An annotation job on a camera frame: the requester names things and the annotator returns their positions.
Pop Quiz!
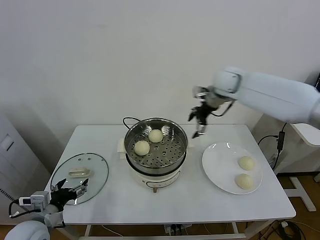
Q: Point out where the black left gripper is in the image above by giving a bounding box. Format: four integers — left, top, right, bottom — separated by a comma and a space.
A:
49, 178, 90, 212

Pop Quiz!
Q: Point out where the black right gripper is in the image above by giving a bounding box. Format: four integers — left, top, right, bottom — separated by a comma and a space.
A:
187, 101, 214, 140

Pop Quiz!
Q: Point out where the glass lid cream handle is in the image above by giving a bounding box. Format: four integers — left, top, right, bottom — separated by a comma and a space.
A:
50, 152, 109, 206

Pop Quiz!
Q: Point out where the white steamed baozi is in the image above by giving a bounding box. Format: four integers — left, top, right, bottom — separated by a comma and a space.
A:
148, 129, 164, 144
234, 173, 256, 190
237, 155, 256, 171
134, 140, 151, 157

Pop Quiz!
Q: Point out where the stainless steel steamer basket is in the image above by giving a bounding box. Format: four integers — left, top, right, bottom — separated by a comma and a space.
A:
124, 119, 188, 169

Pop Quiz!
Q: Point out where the white round plate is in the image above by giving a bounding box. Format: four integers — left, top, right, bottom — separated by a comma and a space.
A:
201, 141, 263, 195

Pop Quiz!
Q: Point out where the white grey cabinet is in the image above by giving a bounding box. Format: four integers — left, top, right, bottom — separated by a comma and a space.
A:
0, 111, 52, 226

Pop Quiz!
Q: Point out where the cream electric cooker pot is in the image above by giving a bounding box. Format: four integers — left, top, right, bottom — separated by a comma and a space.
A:
116, 133, 195, 194

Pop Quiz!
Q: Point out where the white power strip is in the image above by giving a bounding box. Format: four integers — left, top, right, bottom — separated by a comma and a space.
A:
163, 224, 187, 236

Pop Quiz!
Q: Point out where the black laptop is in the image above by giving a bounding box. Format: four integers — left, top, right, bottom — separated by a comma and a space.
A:
305, 71, 320, 93

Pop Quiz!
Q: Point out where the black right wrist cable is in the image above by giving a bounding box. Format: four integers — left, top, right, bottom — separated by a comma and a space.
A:
211, 99, 237, 118

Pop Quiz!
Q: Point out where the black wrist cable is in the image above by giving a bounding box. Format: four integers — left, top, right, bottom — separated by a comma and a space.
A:
8, 199, 32, 218
211, 99, 237, 118

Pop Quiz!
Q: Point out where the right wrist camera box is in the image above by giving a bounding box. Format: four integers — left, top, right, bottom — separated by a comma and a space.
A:
191, 85, 210, 100

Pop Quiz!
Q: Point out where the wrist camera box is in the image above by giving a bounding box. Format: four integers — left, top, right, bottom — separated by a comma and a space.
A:
191, 85, 210, 100
19, 191, 51, 208

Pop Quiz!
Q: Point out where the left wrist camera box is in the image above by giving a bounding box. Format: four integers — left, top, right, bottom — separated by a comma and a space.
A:
19, 191, 51, 208

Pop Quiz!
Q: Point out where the white table frame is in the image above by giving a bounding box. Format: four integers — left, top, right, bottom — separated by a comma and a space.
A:
51, 218, 276, 240

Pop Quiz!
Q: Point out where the thin white cable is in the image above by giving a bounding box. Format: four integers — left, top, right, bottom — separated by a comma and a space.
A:
101, 224, 126, 237

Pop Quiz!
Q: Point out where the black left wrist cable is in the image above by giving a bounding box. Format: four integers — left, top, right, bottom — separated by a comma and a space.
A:
8, 199, 32, 218

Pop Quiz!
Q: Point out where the black cooker power cord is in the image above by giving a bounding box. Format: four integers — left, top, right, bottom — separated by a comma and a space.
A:
122, 116, 141, 131

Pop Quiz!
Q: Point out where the floor cable bundle with plug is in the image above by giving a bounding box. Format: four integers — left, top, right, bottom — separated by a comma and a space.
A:
273, 219, 305, 240

